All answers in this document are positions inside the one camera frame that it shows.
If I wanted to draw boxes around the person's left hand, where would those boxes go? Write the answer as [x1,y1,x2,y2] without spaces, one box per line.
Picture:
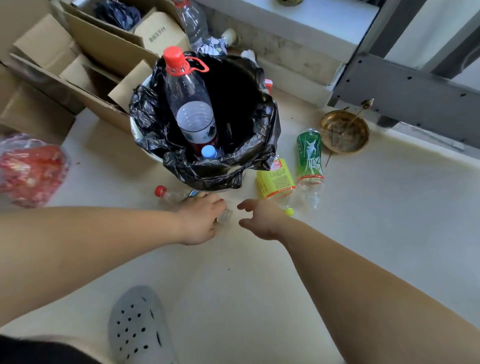
[175,193,228,247]

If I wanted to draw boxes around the person's right hand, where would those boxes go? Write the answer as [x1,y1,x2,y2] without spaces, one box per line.
[237,199,290,242]

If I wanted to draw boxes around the small clear red-capped bottle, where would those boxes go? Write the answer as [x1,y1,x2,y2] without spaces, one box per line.
[155,185,233,226]

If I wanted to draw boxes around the person's left forearm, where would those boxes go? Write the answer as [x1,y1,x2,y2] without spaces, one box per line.
[0,206,181,328]

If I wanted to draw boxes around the person's right forearm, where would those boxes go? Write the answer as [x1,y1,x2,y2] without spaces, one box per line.
[277,217,480,364]

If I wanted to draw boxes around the yellow label plastic bottle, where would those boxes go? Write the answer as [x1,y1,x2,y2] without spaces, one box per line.
[256,155,297,217]

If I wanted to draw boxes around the small blue-capped bottle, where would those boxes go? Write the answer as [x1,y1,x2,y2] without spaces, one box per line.
[200,144,225,160]

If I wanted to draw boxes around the black trash bag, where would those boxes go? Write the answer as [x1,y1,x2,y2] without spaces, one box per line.
[129,51,281,191]

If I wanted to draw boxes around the green label plastic bottle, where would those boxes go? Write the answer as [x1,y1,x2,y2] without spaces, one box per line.
[296,128,325,211]

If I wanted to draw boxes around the large clear red-capped bottle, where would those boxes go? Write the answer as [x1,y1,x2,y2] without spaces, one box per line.
[162,46,220,157]

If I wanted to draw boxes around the brass dish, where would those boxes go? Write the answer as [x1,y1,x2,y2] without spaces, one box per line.
[319,109,371,155]

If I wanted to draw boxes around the grey perforated clog shoe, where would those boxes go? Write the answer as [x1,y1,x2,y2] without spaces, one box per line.
[108,286,178,364]

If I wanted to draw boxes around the crumpled silver wrapper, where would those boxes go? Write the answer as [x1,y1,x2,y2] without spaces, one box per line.
[196,37,228,56]

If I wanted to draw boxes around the small white bottle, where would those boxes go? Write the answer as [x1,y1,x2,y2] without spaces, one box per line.
[220,28,239,48]

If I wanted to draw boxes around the small printed cardboard box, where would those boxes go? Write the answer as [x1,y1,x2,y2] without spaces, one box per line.
[133,11,192,57]

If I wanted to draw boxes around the clear empty plastic bottle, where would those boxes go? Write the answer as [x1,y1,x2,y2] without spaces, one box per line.
[173,0,209,51]

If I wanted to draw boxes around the red plastic bag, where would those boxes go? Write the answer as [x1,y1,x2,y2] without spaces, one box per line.
[0,133,72,209]

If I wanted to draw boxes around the open brown cardboard box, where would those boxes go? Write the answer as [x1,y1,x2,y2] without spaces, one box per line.
[56,0,193,77]

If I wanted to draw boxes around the flattened brown cardboard box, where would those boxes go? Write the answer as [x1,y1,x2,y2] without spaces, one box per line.
[0,13,154,145]

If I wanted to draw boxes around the dark blue plastic bag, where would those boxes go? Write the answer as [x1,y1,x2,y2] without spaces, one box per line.
[93,0,142,31]

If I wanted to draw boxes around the person's black shorts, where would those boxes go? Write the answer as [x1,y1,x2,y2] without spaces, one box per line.
[0,335,102,364]

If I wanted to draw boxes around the grey metal door frame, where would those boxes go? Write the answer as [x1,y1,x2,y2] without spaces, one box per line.
[327,0,480,151]

